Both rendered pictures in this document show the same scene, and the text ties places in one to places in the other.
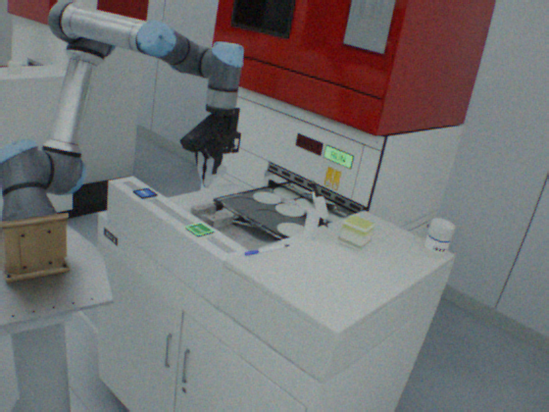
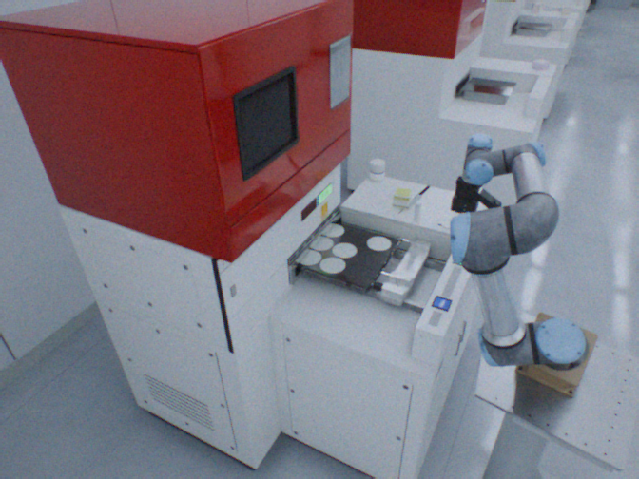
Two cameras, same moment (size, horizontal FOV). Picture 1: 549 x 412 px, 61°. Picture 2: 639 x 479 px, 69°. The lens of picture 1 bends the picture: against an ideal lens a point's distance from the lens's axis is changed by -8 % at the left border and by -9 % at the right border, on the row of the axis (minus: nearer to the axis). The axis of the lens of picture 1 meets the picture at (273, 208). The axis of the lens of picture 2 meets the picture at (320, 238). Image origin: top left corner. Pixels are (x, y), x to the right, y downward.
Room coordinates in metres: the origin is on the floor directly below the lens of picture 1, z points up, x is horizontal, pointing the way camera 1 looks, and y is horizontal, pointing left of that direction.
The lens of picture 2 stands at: (1.95, 1.44, 2.05)
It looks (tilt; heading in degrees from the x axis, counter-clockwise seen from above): 35 degrees down; 260
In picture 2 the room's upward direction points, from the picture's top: 1 degrees counter-clockwise
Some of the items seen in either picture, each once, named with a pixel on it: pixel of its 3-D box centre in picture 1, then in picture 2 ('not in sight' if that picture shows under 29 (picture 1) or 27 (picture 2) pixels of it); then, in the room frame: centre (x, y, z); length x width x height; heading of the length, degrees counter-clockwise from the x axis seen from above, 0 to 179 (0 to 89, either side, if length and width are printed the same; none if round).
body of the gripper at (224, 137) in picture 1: (219, 129); (467, 195); (1.20, 0.17, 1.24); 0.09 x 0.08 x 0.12; 141
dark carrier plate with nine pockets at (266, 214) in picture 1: (289, 210); (344, 250); (1.58, -0.06, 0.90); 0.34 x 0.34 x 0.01; 51
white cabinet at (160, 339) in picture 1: (244, 355); (388, 336); (1.38, 0.00, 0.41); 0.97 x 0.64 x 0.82; 51
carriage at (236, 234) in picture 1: (235, 238); (407, 272); (1.36, 0.10, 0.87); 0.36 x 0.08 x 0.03; 51
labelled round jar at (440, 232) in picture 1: (438, 237); (377, 171); (1.32, -0.49, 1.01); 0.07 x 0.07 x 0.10
